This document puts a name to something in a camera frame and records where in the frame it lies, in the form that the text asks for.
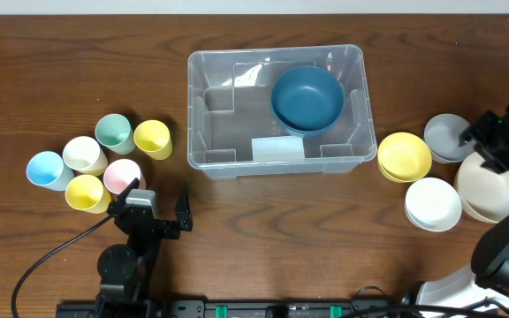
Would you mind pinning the dark blue bowl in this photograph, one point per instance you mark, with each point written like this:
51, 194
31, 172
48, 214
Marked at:
307, 86
309, 121

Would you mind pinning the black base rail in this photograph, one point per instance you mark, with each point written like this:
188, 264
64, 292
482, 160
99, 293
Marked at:
201, 309

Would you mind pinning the small white bowl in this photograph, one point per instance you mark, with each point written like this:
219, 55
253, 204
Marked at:
433, 205

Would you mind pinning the small grey bowl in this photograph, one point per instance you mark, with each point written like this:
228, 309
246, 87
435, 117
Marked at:
442, 133

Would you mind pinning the clear plastic storage container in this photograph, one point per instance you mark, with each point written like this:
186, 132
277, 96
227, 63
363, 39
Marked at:
231, 129

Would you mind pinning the green cup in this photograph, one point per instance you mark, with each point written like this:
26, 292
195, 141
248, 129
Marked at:
114, 131

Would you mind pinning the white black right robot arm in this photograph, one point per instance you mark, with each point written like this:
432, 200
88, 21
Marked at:
482, 289

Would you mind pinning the blue cup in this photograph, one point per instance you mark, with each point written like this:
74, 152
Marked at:
48, 169

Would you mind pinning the yellow cup upper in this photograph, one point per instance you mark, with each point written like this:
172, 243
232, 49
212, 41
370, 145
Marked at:
153, 137

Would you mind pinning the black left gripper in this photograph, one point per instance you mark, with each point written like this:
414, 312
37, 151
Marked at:
152, 225

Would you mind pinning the pink cup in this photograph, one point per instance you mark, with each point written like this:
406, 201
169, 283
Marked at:
119, 174

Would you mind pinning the small yellow bowl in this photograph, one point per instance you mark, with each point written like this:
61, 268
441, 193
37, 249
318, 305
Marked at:
404, 157

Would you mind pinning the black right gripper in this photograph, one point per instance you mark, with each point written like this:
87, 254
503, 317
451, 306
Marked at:
484, 142

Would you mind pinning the large cream bowl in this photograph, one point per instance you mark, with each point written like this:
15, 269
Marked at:
484, 194

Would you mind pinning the yellow cup lower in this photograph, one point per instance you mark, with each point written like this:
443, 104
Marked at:
87, 193

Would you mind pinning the cream cup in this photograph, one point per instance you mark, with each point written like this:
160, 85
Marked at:
85, 155

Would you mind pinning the yellow cup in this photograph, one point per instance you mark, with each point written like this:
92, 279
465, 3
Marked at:
87, 193
153, 137

